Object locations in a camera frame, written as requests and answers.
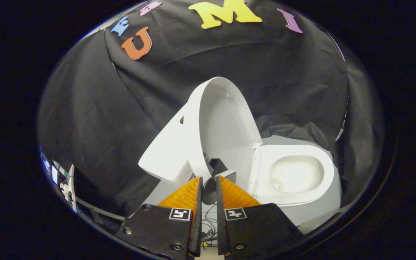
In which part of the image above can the white toilet lid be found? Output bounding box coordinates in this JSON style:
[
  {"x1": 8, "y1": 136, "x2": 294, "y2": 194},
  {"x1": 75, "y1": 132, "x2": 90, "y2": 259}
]
[{"x1": 188, "y1": 77, "x2": 263, "y2": 192}]

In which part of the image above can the thin black cable tangle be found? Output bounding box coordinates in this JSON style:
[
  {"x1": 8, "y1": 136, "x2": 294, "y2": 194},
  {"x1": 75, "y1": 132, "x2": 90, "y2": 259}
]
[{"x1": 201, "y1": 204, "x2": 218, "y2": 243}]

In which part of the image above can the round dark lid pull tab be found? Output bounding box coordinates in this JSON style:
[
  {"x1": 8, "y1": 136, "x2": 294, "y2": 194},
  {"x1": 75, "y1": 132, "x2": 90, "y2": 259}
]
[{"x1": 203, "y1": 158, "x2": 237, "y2": 205}]

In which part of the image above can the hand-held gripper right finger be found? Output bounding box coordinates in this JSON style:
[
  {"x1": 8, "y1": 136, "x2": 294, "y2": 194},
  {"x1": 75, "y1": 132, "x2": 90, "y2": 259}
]
[{"x1": 215, "y1": 176, "x2": 304, "y2": 257}]

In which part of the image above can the white toilet bowl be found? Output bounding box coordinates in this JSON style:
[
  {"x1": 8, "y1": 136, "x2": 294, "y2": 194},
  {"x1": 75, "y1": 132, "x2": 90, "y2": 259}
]
[{"x1": 147, "y1": 135, "x2": 343, "y2": 234}]

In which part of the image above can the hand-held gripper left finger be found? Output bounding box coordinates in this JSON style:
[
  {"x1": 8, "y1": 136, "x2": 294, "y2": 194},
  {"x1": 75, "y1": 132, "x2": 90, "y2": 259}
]
[{"x1": 116, "y1": 177, "x2": 203, "y2": 259}]

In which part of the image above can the black backdrop cloth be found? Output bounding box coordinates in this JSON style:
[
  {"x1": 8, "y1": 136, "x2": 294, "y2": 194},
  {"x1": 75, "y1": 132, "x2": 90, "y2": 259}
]
[{"x1": 38, "y1": 0, "x2": 385, "y2": 228}]

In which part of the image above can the white board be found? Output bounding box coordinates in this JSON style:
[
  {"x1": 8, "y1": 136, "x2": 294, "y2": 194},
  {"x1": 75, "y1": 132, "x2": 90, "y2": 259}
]
[{"x1": 65, "y1": 164, "x2": 78, "y2": 213}]

